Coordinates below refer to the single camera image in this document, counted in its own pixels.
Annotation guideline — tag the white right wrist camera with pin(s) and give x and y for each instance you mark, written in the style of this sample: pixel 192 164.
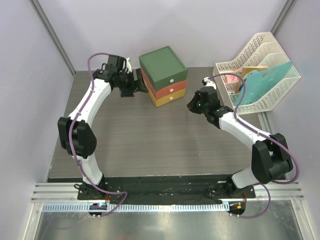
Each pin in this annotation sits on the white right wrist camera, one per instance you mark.
pixel 208 82

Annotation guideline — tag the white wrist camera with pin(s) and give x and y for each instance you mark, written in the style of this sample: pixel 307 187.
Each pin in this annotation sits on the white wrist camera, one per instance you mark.
pixel 208 82
pixel 127 66

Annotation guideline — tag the brown illustrated book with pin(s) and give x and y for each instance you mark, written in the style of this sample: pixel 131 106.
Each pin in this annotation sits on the brown illustrated book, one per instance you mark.
pixel 248 71

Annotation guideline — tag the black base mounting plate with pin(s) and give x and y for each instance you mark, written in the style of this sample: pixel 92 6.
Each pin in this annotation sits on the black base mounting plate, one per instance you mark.
pixel 178 191

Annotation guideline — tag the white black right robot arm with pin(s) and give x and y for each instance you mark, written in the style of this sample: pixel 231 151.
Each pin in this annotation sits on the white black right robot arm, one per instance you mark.
pixel 270 159

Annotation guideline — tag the aluminium front rail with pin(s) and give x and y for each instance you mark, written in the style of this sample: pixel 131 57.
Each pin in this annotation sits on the aluminium front rail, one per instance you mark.
pixel 66 197

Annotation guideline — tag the green drawer cabinet shell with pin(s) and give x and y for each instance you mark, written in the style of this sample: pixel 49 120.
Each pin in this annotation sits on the green drawer cabinet shell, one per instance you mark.
pixel 161 63

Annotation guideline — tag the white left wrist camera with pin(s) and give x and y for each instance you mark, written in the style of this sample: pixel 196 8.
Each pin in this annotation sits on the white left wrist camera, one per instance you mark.
pixel 127 66

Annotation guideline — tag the pink sticky note pad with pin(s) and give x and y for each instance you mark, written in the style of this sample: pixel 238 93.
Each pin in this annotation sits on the pink sticky note pad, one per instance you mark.
pixel 231 79

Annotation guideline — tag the green top drawer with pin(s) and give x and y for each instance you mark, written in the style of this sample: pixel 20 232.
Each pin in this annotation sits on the green top drawer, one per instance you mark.
pixel 166 81

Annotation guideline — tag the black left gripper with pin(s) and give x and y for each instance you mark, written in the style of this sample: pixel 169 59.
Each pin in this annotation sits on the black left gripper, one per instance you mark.
pixel 129 92

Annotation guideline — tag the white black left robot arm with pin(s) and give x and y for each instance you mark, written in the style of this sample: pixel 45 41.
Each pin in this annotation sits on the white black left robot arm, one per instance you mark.
pixel 75 131

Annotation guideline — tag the red drawer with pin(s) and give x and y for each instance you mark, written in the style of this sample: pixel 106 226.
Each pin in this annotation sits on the red drawer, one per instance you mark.
pixel 172 88

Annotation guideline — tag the teal plastic folder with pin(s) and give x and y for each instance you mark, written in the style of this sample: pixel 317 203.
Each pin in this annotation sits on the teal plastic folder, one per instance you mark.
pixel 257 85

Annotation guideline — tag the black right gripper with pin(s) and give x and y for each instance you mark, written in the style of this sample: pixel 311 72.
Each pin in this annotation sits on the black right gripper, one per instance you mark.
pixel 192 105

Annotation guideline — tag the cream perforated file organizer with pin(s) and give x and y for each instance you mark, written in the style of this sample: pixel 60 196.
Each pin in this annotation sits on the cream perforated file organizer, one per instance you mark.
pixel 262 50

